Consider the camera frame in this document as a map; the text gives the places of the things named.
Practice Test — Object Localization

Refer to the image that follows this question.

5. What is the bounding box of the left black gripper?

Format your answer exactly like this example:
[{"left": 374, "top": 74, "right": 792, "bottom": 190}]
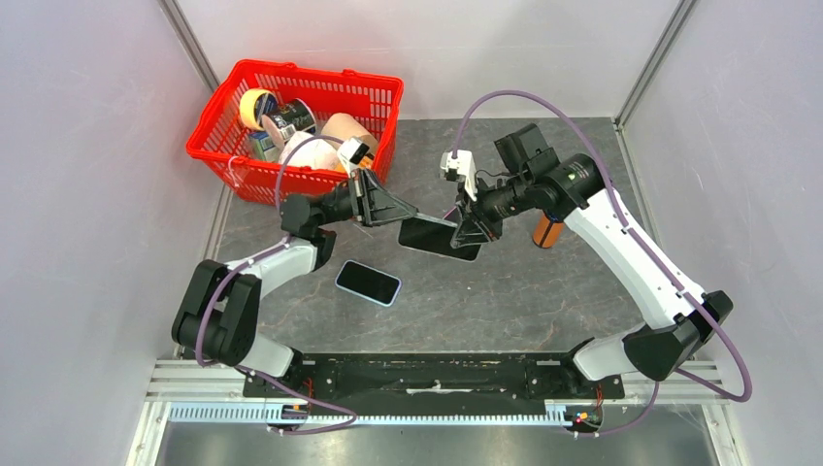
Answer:
[{"left": 318, "top": 168, "right": 418, "bottom": 228}]

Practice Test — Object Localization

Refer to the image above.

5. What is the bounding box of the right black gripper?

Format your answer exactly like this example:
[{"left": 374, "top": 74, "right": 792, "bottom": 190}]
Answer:
[{"left": 451, "top": 172, "right": 533, "bottom": 247}]

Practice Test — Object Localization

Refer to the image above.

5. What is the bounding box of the black phone teal edge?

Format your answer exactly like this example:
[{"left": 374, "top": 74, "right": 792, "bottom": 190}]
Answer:
[{"left": 397, "top": 216, "right": 481, "bottom": 262}]

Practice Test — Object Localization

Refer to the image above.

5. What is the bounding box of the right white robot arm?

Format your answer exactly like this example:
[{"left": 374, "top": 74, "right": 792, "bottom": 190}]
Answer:
[{"left": 440, "top": 123, "right": 733, "bottom": 397}]

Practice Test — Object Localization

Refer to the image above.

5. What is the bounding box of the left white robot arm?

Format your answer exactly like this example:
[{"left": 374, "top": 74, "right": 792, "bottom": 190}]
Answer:
[{"left": 171, "top": 169, "right": 418, "bottom": 397}]

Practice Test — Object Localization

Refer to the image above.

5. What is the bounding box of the phone in pink case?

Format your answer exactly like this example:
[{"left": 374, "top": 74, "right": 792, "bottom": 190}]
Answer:
[{"left": 444, "top": 207, "right": 460, "bottom": 222}]

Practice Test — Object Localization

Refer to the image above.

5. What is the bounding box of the phone in blue case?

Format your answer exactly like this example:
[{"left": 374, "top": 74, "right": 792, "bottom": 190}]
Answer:
[{"left": 335, "top": 260, "right": 402, "bottom": 307}]

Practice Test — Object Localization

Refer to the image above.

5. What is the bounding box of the orange bottle blue cap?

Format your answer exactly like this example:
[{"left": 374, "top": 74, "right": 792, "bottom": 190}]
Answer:
[{"left": 532, "top": 215, "right": 564, "bottom": 249}]

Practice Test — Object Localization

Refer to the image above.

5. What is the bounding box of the beige tape roll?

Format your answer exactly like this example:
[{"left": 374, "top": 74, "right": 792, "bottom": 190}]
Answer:
[{"left": 320, "top": 113, "right": 379, "bottom": 159}]

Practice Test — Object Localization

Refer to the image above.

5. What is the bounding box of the dark printed can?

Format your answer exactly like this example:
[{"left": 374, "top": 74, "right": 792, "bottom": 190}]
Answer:
[{"left": 260, "top": 99, "right": 317, "bottom": 149}]

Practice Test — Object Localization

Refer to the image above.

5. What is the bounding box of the blue small box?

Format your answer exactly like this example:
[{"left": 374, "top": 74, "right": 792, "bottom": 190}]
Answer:
[{"left": 247, "top": 131, "right": 279, "bottom": 162}]

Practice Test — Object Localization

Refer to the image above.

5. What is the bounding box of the yellow tape roll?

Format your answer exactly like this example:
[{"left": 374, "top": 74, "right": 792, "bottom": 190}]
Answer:
[{"left": 238, "top": 88, "right": 279, "bottom": 131}]

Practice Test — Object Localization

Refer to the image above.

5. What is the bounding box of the red plastic basket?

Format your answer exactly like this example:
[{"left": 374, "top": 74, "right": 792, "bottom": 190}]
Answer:
[{"left": 185, "top": 58, "right": 405, "bottom": 207}]

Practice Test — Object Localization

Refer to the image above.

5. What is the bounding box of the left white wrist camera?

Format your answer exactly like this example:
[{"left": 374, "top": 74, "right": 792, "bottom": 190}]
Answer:
[{"left": 337, "top": 137, "right": 374, "bottom": 175}]

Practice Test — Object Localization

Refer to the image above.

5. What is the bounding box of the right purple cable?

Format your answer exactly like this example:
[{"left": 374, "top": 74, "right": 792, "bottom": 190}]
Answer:
[{"left": 450, "top": 89, "right": 753, "bottom": 439}]

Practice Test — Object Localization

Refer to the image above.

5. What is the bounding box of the white toothed cable duct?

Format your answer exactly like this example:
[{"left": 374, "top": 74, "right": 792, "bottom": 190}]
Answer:
[{"left": 168, "top": 402, "right": 573, "bottom": 427}]

